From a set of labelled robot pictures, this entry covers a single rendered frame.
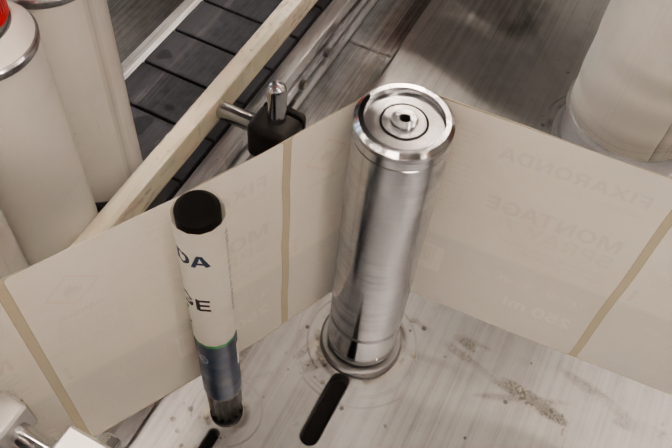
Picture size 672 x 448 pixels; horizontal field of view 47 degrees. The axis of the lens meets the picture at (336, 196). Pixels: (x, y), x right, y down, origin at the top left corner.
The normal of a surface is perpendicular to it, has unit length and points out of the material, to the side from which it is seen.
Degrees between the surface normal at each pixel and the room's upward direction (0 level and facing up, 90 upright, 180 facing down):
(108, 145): 90
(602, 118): 92
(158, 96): 0
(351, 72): 0
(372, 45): 0
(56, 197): 90
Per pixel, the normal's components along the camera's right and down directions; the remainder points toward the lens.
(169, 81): 0.06, -0.59
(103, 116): 0.69, 0.61
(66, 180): 0.86, 0.44
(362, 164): -0.80, 0.45
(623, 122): -0.57, 0.63
